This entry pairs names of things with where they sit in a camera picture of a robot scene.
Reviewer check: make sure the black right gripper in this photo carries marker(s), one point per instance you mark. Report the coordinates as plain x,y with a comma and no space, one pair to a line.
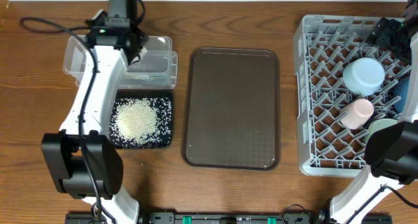
383,34

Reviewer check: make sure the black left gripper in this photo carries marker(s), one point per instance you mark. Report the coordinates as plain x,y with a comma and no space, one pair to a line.
140,40

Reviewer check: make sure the light blue bowl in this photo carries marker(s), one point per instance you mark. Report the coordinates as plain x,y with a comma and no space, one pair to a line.
364,76

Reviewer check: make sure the pink cup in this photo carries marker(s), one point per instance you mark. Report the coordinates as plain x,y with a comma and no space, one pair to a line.
357,113

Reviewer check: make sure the mint green bowl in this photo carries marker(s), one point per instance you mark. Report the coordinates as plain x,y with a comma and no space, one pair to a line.
377,126

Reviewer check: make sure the pile of rice grains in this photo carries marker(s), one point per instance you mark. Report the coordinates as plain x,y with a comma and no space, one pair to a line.
137,121

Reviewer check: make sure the white tissue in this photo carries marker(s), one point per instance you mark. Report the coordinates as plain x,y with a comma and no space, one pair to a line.
142,52

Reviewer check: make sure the yellow snack wrapper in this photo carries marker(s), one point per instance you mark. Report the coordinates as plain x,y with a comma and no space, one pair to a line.
140,76

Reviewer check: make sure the dark blue plate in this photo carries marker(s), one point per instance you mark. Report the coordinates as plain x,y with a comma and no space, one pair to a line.
401,90

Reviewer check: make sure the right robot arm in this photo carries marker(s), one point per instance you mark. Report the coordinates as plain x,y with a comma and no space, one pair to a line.
391,153

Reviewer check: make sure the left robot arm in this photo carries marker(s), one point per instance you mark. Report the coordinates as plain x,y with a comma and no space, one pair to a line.
80,158

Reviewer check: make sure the grey dishwasher rack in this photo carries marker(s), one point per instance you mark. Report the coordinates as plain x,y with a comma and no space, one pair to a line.
323,45

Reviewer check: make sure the clear plastic bin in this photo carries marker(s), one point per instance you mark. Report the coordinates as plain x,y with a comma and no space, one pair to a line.
160,60

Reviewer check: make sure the black tray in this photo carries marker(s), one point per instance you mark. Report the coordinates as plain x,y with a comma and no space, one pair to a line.
163,142

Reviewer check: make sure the brown serving tray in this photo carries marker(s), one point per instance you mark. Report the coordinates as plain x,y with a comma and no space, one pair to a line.
232,110

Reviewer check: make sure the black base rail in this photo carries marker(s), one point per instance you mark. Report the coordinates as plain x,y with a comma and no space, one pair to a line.
170,218

